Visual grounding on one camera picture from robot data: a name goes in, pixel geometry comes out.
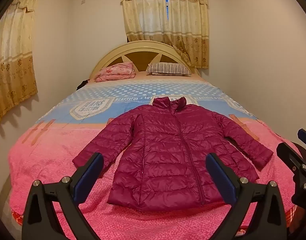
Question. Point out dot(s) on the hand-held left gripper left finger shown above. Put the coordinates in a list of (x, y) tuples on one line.
[(89, 177)]

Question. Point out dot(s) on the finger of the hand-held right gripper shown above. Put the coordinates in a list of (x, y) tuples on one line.
[(287, 152), (305, 135)]

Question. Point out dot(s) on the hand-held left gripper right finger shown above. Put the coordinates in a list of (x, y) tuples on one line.
[(222, 177)]

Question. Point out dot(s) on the magenta puffer jacket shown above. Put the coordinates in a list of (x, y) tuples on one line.
[(167, 155)]

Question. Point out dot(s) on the pink and blue printed blanket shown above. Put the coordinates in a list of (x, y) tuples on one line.
[(55, 160)]

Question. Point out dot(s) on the folded pink floral quilt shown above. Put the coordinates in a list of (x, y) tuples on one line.
[(115, 72)]

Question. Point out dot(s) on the striped pillow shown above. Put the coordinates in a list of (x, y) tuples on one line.
[(167, 68)]

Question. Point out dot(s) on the beige floral window curtain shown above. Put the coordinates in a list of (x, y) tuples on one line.
[(13, 67), (143, 17)]

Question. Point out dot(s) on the cream wooden headboard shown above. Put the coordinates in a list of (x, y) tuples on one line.
[(143, 46)]

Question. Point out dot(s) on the window pane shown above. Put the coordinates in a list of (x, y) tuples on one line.
[(167, 5)]

